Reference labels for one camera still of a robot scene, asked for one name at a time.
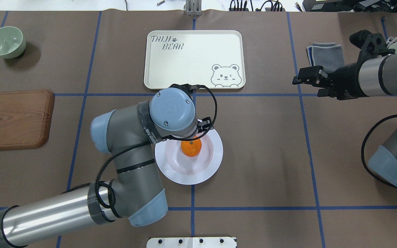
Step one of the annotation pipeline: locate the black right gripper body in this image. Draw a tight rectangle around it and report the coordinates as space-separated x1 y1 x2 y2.
320 63 363 100

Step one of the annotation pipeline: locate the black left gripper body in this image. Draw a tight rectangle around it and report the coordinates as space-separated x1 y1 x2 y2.
197 118 213 133

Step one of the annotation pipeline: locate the orange fruit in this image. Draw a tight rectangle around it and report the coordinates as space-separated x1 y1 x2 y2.
181 139 202 157

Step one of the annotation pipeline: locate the white ribbed plate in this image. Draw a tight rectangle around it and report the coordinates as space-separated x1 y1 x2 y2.
155 129 223 185

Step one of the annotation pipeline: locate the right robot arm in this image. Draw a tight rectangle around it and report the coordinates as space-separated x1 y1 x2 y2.
236 96 397 205

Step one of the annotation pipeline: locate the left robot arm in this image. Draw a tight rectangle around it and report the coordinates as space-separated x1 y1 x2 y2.
0 84 217 248

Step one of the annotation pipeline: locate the cream bear tray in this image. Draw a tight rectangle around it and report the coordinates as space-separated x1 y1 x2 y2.
143 30 246 90

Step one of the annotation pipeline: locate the grey folded cloth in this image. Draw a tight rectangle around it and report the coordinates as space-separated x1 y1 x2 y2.
306 42 345 73

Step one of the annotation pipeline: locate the wooden cutting board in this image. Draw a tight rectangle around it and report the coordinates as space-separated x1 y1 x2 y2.
0 90 55 151

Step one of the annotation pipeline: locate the green bowl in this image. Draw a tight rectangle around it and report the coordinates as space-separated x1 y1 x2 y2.
0 26 27 59

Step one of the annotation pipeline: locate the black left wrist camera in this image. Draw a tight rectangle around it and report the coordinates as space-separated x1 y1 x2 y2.
170 84 201 94

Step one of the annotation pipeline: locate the aluminium frame post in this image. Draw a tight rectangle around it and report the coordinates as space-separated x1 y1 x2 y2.
183 0 203 17

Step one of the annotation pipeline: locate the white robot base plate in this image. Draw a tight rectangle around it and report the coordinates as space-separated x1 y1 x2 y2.
146 237 238 248

